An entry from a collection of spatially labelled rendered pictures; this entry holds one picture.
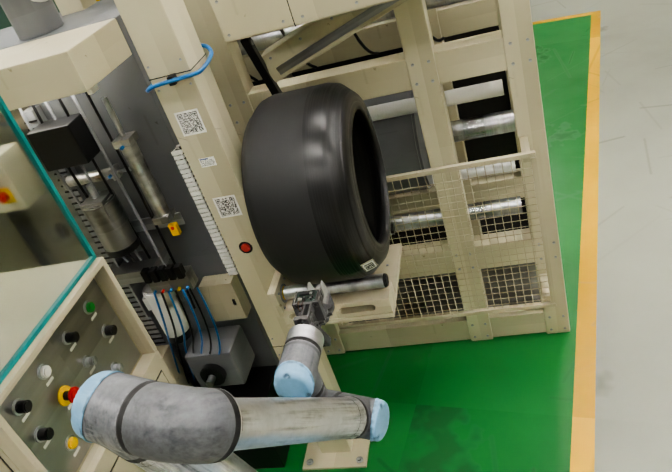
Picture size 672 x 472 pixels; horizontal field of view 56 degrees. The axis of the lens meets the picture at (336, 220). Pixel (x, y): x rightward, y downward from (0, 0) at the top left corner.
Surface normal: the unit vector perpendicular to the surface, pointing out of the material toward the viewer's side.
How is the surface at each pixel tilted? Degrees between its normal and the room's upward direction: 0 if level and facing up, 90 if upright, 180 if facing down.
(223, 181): 90
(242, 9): 90
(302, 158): 46
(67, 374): 90
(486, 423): 0
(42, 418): 90
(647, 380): 0
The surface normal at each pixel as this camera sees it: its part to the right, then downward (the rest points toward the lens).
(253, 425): 0.85, -0.11
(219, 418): 0.59, -0.41
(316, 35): -0.15, 0.56
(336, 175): 0.43, -0.08
